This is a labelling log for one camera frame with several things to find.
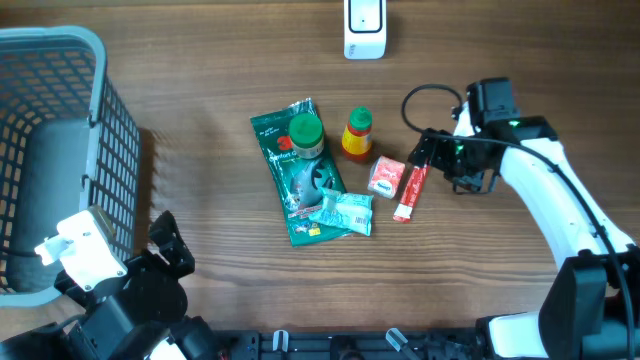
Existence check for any light green tissue packet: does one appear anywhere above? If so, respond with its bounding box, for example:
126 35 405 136
310 188 373 236

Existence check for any white barcode scanner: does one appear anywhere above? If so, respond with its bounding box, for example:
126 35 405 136
343 0 387 60

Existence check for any red yellow sauce bottle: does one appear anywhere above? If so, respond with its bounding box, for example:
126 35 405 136
341 107 373 162

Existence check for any green lid jar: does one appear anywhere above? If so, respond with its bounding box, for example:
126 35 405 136
288 113 324 160

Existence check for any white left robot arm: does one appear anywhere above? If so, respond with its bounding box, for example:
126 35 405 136
1 211 222 360

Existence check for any grey plastic shopping basket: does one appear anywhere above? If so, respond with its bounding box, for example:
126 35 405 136
1 26 141 307

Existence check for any black right camera cable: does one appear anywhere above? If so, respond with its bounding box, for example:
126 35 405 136
400 83 636 360

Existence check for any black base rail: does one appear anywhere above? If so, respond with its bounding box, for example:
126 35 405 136
206 328 491 360

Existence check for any small red white box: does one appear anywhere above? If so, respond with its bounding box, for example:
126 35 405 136
367 156 405 199

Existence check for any small red sachet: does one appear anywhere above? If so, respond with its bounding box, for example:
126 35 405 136
393 165 430 223

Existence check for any green 3M gloves packet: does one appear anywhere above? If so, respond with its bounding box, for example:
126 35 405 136
250 98 351 247

